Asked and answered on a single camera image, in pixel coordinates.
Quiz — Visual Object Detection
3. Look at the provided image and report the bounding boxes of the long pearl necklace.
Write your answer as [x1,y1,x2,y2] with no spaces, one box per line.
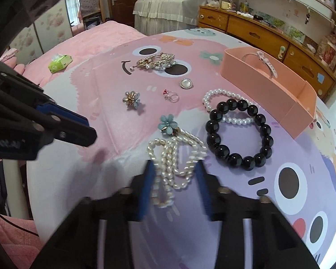
[147,129,208,209]

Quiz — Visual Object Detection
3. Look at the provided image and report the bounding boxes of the pink band watch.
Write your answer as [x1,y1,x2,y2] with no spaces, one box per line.
[241,50,278,78]

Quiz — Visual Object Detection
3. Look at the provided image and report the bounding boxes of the left hand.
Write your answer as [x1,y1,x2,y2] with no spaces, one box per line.
[0,48,25,75]

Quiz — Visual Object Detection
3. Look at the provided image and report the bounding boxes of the green tissue pack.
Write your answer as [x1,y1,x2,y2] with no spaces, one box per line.
[48,55,73,74]

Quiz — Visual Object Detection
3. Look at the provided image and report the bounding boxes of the pink bed blanket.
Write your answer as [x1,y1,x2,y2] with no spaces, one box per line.
[0,21,145,268]

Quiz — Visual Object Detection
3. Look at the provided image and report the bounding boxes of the floral wardrobe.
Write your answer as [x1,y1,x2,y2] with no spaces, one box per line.
[9,0,72,64]

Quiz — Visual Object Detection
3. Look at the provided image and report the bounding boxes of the cartoon printed table mat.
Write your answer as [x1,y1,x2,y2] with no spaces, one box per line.
[28,30,336,268]

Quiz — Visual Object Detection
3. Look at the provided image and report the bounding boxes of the round pearl brooch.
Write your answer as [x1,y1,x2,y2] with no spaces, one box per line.
[180,78,194,90]

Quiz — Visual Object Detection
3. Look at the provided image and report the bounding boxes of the pink rectangular tray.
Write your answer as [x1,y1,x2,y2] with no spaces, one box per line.
[220,46,317,139]

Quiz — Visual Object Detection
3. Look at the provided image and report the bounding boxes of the cream cloth covered furniture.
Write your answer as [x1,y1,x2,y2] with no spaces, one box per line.
[133,0,218,36]

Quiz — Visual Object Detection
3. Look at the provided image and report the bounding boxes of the wooden desk with drawers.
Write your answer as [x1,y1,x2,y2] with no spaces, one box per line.
[198,6,336,102]

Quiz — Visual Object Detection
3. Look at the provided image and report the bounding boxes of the black cable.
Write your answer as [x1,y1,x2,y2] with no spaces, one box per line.
[0,209,40,238]

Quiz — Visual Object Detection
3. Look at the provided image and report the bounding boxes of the black bead bracelet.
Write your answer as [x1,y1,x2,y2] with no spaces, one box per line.
[206,98,274,171]

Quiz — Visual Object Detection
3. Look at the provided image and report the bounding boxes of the gold rhinestone bracelet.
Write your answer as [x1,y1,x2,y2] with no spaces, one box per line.
[130,52,177,72]

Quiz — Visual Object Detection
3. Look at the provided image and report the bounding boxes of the red stone ring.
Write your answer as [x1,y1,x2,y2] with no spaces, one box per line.
[162,89,180,103]

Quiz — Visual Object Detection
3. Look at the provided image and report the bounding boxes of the white pearl bracelet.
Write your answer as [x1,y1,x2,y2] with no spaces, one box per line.
[202,88,260,126]

